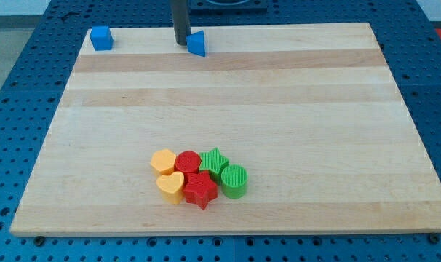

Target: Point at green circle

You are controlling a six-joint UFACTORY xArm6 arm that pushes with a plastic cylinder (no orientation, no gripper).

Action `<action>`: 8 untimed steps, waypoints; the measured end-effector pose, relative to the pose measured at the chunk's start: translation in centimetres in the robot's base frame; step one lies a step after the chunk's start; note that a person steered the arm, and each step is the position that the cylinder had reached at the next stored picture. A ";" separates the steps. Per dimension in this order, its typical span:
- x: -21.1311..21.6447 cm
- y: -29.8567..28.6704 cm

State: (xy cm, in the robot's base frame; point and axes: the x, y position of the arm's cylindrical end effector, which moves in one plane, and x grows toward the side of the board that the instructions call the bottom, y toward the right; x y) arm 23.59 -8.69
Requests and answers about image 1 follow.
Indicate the blue triangle block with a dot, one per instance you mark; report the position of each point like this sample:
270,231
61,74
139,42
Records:
196,44

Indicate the red circle block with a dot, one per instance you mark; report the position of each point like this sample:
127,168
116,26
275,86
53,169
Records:
188,162

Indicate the green circle block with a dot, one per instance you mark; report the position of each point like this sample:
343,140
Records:
234,180

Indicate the green star block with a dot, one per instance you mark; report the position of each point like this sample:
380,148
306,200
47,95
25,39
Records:
214,162

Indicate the yellow heart block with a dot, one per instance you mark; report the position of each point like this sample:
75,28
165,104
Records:
171,187

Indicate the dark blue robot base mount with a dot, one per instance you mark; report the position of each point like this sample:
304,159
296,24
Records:
216,6

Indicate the yellow hexagon block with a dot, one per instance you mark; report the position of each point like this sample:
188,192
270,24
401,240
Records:
163,162

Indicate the wooden board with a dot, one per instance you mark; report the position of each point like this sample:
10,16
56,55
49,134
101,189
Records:
311,111

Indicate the blue cube block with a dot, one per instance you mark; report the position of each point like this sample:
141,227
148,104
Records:
101,38

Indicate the grey cylindrical pointer rod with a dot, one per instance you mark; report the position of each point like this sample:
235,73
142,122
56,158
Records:
181,21

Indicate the red star block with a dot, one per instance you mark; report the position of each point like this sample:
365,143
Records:
200,189

